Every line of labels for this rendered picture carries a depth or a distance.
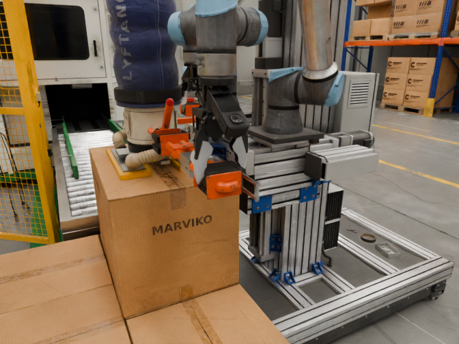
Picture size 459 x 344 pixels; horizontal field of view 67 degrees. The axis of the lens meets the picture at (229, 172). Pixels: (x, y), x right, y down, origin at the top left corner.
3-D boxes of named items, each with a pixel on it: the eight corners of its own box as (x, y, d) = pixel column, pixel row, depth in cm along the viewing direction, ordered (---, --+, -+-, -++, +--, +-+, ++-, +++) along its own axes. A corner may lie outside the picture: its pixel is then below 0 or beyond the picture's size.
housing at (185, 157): (179, 170, 86) (178, 152, 85) (204, 166, 89) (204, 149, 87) (188, 179, 80) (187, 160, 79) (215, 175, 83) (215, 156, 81)
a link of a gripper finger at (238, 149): (242, 164, 80) (228, 129, 75) (255, 172, 74) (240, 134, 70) (231, 171, 79) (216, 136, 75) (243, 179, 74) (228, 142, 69)
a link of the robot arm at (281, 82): (275, 101, 137) (277, 65, 133) (308, 104, 131) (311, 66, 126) (261, 104, 128) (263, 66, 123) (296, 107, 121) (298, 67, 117)
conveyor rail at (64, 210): (54, 146, 358) (50, 127, 351) (59, 145, 360) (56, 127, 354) (65, 258, 163) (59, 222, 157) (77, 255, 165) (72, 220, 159)
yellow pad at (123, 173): (106, 153, 136) (104, 141, 135) (132, 151, 140) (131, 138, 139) (120, 181, 107) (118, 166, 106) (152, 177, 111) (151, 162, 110)
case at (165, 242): (100, 233, 158) (88, 147, 145) (184, 215, 174) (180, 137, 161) (123, 319, 107) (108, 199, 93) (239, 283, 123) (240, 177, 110)
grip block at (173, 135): (151, 149, 105) (150, 130, 103) (183, 145, 109) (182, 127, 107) (158, 156, 97) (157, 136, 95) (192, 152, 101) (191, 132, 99)
